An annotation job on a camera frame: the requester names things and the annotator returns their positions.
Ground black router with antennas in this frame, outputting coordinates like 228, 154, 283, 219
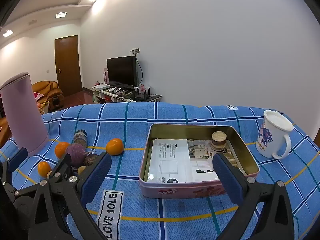
132, 87, 153, 102

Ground mandarin orange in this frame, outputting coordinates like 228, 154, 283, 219
54, 142, 70, 159
37, 161, 52, 177
106, 138, 124, 155

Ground blue checked blanket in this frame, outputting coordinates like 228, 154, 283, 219
0, 102, 320, 240

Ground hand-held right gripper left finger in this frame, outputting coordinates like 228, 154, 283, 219
28, 152, 112, 240

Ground black power cable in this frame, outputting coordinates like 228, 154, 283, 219
129, 50, 143, 85

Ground white television stand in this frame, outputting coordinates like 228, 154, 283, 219
90, 86, 162, 104

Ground brown wooden door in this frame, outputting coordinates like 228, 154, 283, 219
54, 35, 83, 97

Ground black television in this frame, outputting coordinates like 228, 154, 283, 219
106, 56, 138, 87

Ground lilac kettle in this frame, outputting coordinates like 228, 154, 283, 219
0, 72, 50, 157

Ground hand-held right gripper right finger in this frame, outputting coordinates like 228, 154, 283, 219
212, 152, 302, 240

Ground brown water chestnut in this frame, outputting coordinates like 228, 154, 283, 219
83, 154, 99, 167

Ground printed colour brochure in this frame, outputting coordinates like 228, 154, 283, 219
186, 139, 242, 180

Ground orange leather sofa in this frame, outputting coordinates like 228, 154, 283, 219
0, 116, 12, 147

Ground purple radish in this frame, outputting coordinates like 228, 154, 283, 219
65, 144, 87, 167

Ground pink tin box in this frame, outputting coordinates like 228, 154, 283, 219
139, 124, 260, 199

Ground orange leather armchair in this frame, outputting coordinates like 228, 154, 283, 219
32, 81, 64, 113

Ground white mug with blue print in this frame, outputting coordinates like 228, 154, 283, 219
255, 110, 294, 160

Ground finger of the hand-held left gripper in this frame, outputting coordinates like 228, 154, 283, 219
0, 147, 28, 189
11, 153, 75, 197

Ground white paper leaflet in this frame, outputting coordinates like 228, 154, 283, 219
147, 138, 194, 183

